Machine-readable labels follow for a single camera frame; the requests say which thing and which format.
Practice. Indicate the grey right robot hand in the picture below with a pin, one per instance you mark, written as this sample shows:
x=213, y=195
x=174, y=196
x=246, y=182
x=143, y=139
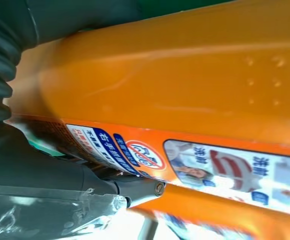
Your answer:
x=35, y=198

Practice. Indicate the teal plastic bottle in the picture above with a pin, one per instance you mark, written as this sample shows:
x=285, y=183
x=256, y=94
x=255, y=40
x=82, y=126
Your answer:
x=45, y=149

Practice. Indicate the orange detergent bottle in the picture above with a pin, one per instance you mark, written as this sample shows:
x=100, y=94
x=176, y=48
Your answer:
x=222, y=213

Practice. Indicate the green table mat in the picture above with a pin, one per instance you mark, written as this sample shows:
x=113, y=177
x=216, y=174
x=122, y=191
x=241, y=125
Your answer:
x=172, y=5

